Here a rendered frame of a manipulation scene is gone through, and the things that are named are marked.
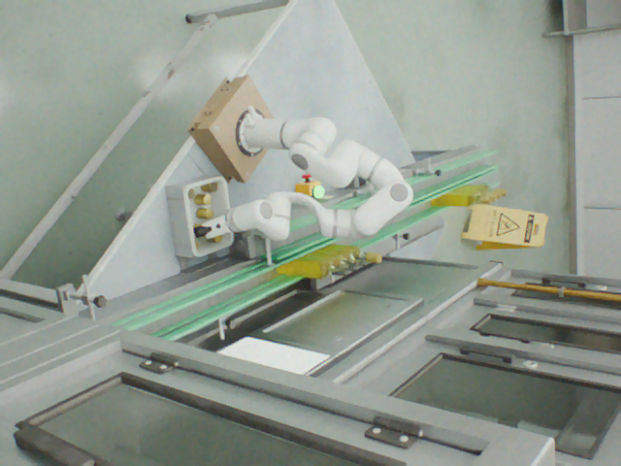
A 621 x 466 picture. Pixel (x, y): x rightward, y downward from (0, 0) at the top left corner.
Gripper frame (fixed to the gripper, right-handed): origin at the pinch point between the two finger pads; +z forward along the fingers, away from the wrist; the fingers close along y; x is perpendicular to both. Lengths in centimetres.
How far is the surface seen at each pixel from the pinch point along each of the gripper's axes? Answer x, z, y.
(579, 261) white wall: -195, 122, 600
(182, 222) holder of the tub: 4.3, -1.5, -8.0
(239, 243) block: -8.0, -2.3, 9.9
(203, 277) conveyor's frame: -13.0, -3.3, -9.1
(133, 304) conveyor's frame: -11.8, -2.8, -34.4
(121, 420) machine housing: -15, -81, -91
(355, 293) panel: -38, -18, 38
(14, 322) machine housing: -2, -32, -79
